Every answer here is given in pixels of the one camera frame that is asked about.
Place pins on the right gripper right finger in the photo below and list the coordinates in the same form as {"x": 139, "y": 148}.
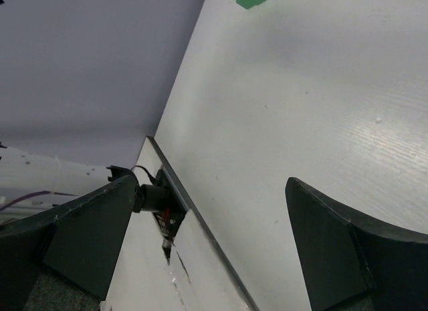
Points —
{"x": 352, "y": 261}

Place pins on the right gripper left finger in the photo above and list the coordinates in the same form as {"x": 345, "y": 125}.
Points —
{"x": 64, "y": 258}

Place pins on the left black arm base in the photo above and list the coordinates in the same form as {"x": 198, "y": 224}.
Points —
{"x": 159, "y": 199}

